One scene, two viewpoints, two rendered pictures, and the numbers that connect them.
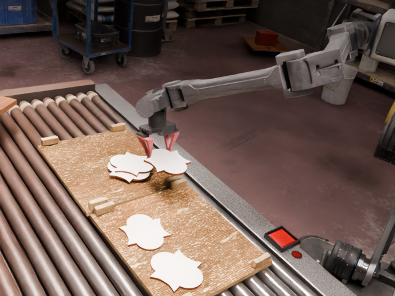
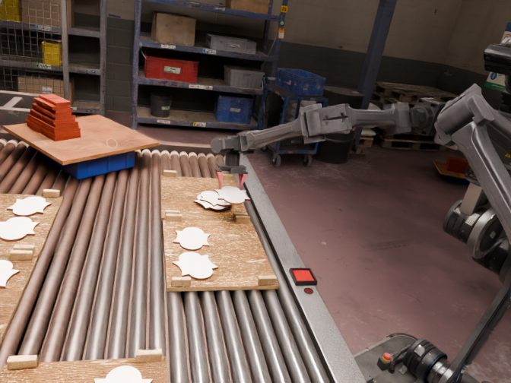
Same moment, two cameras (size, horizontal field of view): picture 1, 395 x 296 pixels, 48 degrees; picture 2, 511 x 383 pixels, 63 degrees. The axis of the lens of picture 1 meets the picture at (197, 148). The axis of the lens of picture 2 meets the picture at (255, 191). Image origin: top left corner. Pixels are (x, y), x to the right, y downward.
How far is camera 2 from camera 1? 0.63 m
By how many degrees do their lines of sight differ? 23
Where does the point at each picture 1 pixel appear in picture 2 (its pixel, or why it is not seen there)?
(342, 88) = not seen: outside the picture
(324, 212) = (449, 329)
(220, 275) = (226, 279)
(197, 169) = (271, 217)
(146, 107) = (217, 145)
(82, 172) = (178, 196)
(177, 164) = (237, 197)
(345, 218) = not seen: hidden behind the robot
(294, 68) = (309, 117)
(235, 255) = (250, 272)
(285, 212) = (404, 317)
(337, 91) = not seen: outside the picture
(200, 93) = (256, 139)
